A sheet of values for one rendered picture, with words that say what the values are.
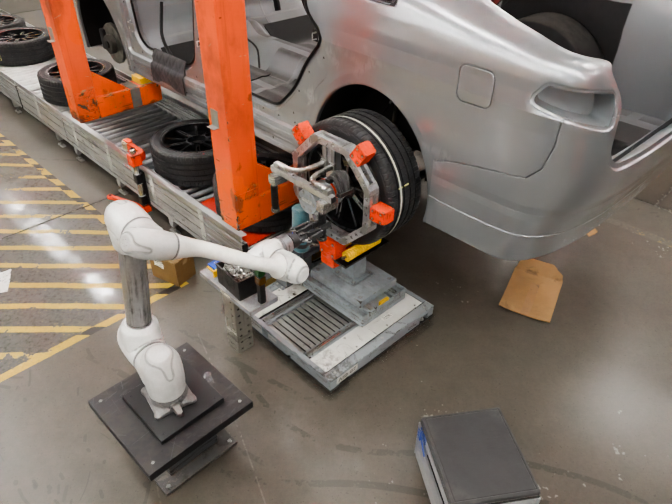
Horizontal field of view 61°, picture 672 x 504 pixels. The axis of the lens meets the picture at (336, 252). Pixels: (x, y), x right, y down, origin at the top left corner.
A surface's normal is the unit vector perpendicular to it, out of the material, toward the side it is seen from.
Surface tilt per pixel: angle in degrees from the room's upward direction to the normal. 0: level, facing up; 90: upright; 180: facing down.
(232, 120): 90
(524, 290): 1
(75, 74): 90
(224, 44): 90
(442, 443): 0
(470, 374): 0
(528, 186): 90
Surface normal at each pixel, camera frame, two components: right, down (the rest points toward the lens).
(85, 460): 0.01, -0.81
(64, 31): 0.70, 0.43
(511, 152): -0.70, 0.41
